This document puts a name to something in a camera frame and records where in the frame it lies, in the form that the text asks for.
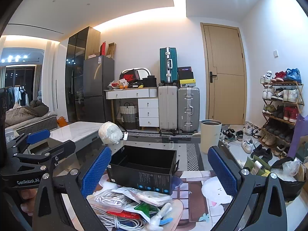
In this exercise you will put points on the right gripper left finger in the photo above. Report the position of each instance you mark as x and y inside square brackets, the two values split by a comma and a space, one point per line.
[50, 212]

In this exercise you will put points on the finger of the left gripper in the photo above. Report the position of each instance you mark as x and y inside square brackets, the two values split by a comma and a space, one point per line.
[55, 154]
[25, 140]

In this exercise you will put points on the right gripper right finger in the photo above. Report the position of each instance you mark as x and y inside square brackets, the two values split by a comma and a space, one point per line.
[258, 202]

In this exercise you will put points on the red white balloon glue packet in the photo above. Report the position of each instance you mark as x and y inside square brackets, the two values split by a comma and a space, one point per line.
[125, 214]

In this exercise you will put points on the white printed plastic pouch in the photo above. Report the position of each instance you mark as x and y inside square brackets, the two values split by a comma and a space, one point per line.
[153, 198]

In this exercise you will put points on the black storage box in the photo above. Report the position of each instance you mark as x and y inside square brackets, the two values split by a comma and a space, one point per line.
[145, 169]

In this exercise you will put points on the white blue plush toy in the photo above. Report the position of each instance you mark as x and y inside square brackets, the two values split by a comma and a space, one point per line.
[157, 221]

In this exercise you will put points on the green white packet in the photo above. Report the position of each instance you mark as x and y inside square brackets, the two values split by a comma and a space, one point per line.
[145, 210]

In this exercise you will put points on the person left hand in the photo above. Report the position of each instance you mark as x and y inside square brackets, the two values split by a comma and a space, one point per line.
[28, 195]

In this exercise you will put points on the grey sofa with blankets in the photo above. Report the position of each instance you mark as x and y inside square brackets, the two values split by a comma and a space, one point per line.
[29, 119]

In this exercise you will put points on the black garbage bag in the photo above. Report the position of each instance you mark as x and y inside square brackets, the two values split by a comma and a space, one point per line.
[292, 175]

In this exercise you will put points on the white wrapped bundle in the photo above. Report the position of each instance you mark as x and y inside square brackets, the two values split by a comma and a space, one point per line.
[110, 133]

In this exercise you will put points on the anime printed desk mat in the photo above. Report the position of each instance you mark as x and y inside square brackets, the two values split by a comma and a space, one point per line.
[198, 202]

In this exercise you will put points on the purple paper bag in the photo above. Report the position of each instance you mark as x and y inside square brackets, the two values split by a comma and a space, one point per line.
[300, 131]

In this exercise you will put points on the woven laundry basket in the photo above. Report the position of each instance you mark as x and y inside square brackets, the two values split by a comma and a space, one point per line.
[129, 116]

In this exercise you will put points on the dark grey refrigerator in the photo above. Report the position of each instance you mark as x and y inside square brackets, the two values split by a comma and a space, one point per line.
[98, 74]

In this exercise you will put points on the beige cylindrical trash bin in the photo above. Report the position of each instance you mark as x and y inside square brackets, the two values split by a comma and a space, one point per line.
[209, 134]

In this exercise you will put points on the black tall cabinet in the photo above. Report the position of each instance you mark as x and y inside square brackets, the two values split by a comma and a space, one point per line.
[81, 45]

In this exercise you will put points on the wooden shoe rack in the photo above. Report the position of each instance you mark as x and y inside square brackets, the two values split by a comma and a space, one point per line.
[283, 102]

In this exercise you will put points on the red nike shoe box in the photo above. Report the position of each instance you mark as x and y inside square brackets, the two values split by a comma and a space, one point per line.
[130, 76]

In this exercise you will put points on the wooden door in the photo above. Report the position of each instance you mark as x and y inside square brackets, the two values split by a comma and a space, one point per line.
[226, 79]

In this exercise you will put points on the beige suitcase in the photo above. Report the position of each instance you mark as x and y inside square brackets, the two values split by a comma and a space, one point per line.
[167, 99]

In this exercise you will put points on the silver suitcase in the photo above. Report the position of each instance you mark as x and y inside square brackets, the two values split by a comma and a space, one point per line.
[188, 109]

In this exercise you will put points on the teal suitcase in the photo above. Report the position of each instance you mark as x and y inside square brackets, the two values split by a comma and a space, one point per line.
[168, 66]

